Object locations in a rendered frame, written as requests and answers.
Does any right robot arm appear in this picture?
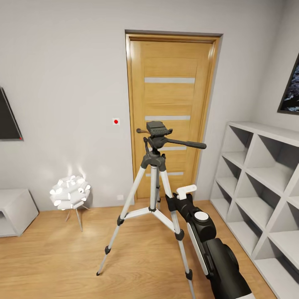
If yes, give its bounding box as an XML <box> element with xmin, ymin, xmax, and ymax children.
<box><xmin>165</xmin><ymin>184</ymin><xmax>255</xmax><ymax>299</ymax></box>

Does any camera tripod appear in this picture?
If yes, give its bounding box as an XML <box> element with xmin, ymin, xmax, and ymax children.
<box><xmin>96</xmin><ymin>121</ymin><xmax>207</xmax><ymax>299</ymax></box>

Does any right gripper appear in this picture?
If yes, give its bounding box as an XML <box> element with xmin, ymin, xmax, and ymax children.
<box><xmin>165</xmin><ymin>193</ymin><xmax>193</xmax><ymax>215</ymax></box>

